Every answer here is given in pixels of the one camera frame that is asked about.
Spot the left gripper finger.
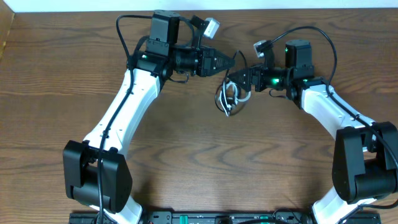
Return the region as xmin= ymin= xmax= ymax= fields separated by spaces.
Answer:
xmin=214 ymin=50 xmax=234 ymax=62
xmin=214 ymin=60 xmax=235 ymax=74

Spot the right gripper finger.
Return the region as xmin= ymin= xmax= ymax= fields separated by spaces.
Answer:
xmin=228 ymin=76 xmax=249 ymax=92
xmin=228 ymin=68 xmax=249 ymax=78

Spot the black USB cable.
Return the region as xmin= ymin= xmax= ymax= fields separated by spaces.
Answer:
xmin=214 ymin=49 xmax=249 ymax=118

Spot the white USB cable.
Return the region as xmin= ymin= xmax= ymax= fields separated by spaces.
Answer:
xmin=219 ymin=81 xmax=251 ymax=116

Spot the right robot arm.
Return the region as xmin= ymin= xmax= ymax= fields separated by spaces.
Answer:
xmin=227 ymin=40 xmax=397 ymax=223

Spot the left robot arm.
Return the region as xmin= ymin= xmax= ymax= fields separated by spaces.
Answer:
xmin=63 ymin=10 xmax=234 ymax=223

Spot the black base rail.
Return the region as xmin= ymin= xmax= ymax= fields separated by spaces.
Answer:
xmin=68 ymin=210 xmax=382 ymax=224

